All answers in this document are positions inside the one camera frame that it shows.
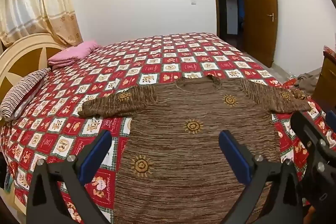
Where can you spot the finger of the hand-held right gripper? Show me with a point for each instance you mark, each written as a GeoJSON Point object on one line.
{"type": "Point", "coordinates": [331, 121]}
{"type": "Point", "coordinates": [305, 132]}

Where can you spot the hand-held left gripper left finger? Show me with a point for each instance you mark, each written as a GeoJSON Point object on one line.
{"type": "Point", "coordinates": [96, 156]}

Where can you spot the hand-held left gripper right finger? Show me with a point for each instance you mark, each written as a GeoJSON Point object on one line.
{"type": "Point", "coordinates": [234, 158]}

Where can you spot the brown knitted sweater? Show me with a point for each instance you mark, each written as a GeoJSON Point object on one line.
{"type": "Point", "coordinates": [183, 150]}

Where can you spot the wooden cabinet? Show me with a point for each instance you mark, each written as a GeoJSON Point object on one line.
{"type": "Point", "coordinates": [326, 82]}

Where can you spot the grey cloth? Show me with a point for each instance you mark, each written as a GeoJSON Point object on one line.
{"type": "Point", "coordinates": [307, 82]}

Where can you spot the striped pillow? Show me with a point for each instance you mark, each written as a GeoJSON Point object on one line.
{"type": "Point", "coordinates": [21, 92]}

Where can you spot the pink folded blanket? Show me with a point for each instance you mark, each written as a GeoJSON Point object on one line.
{"type": "Point", "coordinates": [71, 54]}

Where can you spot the brown wooden door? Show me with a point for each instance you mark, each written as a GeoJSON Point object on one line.
{"type": "Point", "coordinates": [260, 29]}

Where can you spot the cream and brown headboard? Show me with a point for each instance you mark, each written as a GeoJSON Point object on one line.
{"type": "Point", "coordinates": [26, 62]}

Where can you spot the red checked printed quilt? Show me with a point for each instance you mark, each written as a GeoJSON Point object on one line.
{"type": "Point", "coordinates": [157, 56]}

